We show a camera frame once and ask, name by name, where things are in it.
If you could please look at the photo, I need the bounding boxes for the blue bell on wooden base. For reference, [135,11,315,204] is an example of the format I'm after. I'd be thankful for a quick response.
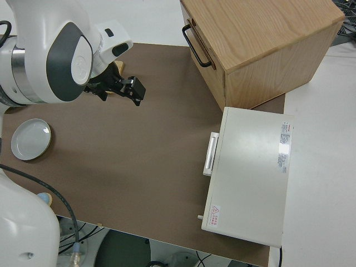
[37,193,53,206]

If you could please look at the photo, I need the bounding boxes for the white toaster oven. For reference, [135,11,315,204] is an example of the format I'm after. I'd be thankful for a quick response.
[200,106,295,248]

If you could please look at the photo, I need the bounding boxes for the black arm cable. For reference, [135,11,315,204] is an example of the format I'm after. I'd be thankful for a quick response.
[0,164,83,267]

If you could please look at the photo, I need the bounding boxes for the brown table mat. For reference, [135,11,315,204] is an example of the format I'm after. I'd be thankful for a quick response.
[0,42,287,267]

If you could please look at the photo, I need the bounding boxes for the thin black cables under table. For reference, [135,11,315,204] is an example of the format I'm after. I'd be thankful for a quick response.
[58,219,104,254]

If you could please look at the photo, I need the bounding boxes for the white oven door handle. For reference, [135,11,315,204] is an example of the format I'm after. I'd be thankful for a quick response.
[202,132,220,176]

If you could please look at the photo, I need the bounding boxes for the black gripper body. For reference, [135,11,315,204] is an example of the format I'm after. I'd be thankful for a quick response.
[82,62,147,101]

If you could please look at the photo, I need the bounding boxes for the black box handle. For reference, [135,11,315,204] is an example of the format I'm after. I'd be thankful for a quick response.
[182,24,212,68]

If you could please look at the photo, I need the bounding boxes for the large wooden box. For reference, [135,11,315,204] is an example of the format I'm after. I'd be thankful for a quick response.
[180,0,346,110]

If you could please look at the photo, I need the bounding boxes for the dark gray round base plate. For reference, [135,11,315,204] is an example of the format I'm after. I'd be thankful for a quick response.
[94,230,151,267]

